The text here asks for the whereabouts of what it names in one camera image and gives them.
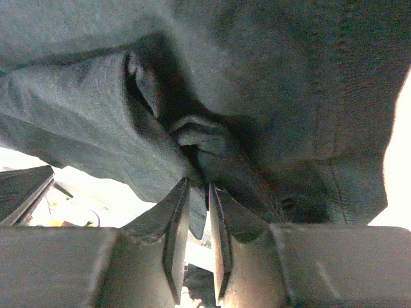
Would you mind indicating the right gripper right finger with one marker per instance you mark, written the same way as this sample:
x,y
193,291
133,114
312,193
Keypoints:
x,y
241,252

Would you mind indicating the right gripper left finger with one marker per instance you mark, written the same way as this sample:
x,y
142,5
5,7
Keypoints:
x,y
167,223

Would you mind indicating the black t-shirt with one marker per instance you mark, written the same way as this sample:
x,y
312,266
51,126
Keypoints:
x,y
289,105

